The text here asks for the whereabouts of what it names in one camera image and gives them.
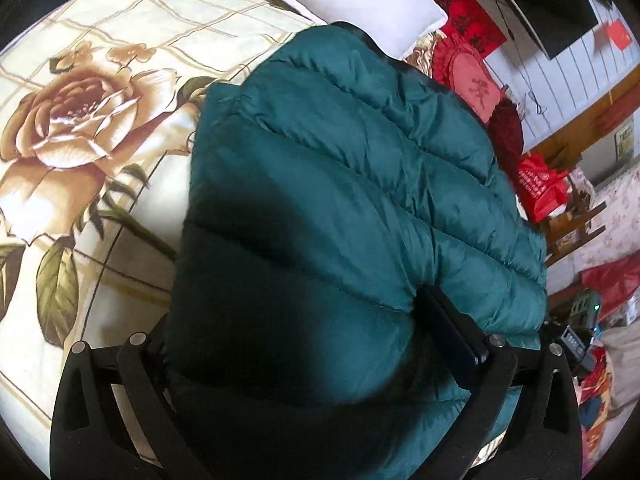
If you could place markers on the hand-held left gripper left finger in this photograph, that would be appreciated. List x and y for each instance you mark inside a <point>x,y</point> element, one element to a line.
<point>145,365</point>

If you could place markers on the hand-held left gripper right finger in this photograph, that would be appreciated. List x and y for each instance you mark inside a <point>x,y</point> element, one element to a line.
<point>452,332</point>

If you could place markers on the green puffer jacket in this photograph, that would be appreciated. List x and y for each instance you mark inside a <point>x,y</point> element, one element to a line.
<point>325,200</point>

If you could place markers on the red cloth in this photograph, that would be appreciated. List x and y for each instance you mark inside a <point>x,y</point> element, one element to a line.
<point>612,282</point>

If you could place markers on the wooden chair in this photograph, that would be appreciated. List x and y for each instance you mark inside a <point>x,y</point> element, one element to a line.
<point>575,225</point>

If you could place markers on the pink floral cloth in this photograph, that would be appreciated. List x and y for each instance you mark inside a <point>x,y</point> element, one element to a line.
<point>615,210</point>

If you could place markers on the red plastic bag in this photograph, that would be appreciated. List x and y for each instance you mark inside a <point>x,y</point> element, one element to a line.
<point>542,185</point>

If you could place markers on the floral cream blanket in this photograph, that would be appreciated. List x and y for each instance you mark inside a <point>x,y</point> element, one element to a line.
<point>100,185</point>

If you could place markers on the dark red cushion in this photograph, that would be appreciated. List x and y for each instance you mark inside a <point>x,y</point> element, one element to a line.
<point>507,135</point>

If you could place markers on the round pink-red cushion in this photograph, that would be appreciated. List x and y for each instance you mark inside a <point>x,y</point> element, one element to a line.
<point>470,80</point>

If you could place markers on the red envelope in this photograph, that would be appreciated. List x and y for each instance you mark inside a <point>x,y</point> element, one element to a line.
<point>620,36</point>

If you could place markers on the black television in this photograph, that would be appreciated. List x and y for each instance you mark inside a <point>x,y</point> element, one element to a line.
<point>550,0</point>

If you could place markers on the red wall banner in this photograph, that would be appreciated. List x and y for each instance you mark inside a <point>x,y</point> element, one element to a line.
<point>465,5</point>

